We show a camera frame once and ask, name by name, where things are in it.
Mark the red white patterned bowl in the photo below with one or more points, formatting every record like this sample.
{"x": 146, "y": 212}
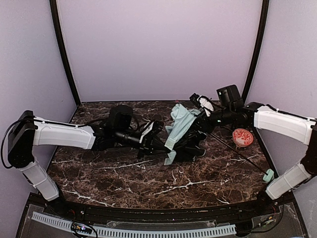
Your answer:
{"x": 242, "y": 137}

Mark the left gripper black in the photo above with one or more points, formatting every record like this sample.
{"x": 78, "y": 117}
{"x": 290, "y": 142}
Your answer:
{"x": 147, "y": 141}

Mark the grey slotted cable duct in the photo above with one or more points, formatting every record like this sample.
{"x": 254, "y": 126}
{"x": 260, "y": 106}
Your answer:
{"x": 134, "y": 230}

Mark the left black corner post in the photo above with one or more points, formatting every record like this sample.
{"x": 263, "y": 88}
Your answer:
{"x": 62, "y": 52}

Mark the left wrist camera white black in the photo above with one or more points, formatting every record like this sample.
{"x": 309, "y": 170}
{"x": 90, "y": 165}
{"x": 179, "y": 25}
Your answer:
{"x": 151, "y": 130}

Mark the right black corner post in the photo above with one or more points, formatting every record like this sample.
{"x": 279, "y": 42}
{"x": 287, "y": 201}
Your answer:
{"x": 257, "y": 49}

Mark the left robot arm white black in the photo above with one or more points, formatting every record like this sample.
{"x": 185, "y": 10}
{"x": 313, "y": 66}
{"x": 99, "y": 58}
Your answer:
{"x": 97, "y": 135}

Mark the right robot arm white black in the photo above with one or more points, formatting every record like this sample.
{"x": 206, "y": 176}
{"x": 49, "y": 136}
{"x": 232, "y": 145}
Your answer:
{"x": 234, "y": 111}

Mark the black corner post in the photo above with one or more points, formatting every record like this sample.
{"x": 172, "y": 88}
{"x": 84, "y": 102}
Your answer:
{"x": 257, "y": 49}
{"x": 62, "y": 52}

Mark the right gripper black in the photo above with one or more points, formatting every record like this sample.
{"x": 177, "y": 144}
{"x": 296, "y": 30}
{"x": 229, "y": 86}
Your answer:
{"x": 198, "y": 127}

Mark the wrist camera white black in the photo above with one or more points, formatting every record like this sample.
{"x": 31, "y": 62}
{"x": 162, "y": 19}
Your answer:
{"x": 151, "y": 130}
{"x": 202, "y": 102}

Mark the small green circuit board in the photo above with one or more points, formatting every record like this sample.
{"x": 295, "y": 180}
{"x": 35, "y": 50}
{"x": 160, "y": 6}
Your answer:
{"x": 81, "y": 229}

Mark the mint green folding umbrella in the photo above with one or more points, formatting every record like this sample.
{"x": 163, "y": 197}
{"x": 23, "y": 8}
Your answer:
{"x": 182, "y": 121}

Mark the black front frame rail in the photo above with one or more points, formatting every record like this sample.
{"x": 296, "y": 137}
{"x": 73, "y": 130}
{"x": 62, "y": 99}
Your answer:
{"x": 239, "y": 212}

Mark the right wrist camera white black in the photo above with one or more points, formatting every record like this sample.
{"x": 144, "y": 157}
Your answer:
{"x": 202, "y": 102}

